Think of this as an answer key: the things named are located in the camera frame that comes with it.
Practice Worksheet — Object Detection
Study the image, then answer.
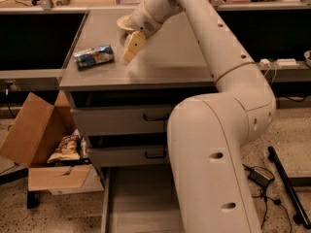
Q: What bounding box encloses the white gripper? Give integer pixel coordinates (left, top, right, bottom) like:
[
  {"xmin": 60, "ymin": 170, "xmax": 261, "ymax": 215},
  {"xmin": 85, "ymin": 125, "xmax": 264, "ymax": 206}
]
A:
[{"xmin": 122, "ymin": 1, "xmax": 163, "ymax": 63}]

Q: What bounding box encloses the blue silver redbull can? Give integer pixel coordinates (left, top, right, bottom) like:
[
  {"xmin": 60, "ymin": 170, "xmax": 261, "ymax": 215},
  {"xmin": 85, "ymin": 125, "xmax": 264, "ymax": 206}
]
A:
[{"xmin": 73, "ymin": 45, "xmax": 115, "ymax": 68}]

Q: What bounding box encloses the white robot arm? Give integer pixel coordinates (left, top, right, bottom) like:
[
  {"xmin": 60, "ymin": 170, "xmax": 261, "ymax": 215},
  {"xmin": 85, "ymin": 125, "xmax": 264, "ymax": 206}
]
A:
[{"xmin": 122, "ymin": 0, "xmax": 276, "ymax": 233}]

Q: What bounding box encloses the grey drawer cabinet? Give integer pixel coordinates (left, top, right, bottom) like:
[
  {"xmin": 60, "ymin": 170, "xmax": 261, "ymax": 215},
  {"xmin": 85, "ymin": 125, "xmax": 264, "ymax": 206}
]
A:
[{"xmin": 58, "ymin": 7, "xmax": 218, "ymax": 180}]

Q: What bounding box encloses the grey top drawer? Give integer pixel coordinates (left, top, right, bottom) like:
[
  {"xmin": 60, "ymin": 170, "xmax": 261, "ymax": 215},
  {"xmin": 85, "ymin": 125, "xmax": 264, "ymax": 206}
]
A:
[{"xmin": 71, "ymin": 105, "xmax": 171, "ymax": 136}]

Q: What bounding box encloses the grey middle drawer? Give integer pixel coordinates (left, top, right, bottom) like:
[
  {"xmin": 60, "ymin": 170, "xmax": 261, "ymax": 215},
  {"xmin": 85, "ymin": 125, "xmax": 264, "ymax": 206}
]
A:
[{"xmin": 88, "ymin": 146, "xmax": 169, "ymax": 167}]

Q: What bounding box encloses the grey open bottom drawer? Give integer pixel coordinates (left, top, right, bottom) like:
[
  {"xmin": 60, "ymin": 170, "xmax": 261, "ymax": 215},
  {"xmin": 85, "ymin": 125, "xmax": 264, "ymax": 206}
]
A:
[{"xmin": 101, "ymin": 164, "xmax": 185, "ymax": 233}]

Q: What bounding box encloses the cream ceramic bowl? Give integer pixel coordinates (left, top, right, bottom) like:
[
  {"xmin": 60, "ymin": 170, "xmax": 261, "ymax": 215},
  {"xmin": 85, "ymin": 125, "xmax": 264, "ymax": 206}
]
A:
[{"xmin": 117, "ymin": 15, "xmax": 134, "ymax": 33}]

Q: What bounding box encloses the small bottle in box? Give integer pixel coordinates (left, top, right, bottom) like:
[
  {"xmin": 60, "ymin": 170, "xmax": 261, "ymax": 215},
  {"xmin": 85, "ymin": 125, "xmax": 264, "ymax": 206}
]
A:
[{"xmin": 80, "ymin": 138, "xmax": 88, "ymax": 159}]

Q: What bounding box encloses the snack chip bag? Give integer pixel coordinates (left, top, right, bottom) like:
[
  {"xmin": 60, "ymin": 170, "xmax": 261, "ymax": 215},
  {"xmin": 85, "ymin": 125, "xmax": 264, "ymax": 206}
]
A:
[{"xmin": 47, "ymin": 135, "xmax": 80, "ymax": 163}]

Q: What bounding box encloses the white plug adapter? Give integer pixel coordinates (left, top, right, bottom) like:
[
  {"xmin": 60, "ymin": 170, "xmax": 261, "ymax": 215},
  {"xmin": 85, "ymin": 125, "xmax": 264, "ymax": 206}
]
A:
[{"xmin": 259, "ymin": 58, "xmax": 271, "ymax": 66}]

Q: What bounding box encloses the brown cardboard box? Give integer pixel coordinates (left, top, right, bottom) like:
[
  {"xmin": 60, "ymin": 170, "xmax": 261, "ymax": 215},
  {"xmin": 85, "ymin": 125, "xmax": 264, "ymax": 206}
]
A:
[{"xmin": 0, "ymin": 91, "xmax": 103, "ymax": 195}]

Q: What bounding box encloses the white power strip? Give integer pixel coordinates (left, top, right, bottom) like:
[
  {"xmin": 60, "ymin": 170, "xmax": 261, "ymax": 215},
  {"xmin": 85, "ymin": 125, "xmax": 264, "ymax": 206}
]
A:
[{"xmin": 276, "ymin": 59, "xmax": 298, "ymax": 69}]

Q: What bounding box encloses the black power adapter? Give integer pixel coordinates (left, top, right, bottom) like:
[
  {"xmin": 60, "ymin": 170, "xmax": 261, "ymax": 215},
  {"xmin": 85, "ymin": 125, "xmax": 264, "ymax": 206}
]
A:
[{"xmin": 248, "ymin": 169, "xmax": 274, "ymax": 188}]

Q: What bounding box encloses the black metal floor bar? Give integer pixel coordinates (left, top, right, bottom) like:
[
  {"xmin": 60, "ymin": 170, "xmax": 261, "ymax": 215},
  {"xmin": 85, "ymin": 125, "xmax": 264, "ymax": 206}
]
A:
[{"xmin": 267, "ymin": 147, "xmax": 311, "ymax": 230}]

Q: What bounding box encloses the black power cable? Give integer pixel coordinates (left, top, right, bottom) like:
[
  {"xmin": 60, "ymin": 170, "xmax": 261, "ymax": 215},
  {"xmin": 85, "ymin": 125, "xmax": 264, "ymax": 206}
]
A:
[{"xmin": 243, "ymin": 163, "xmax": 294, "ymax": 233}]

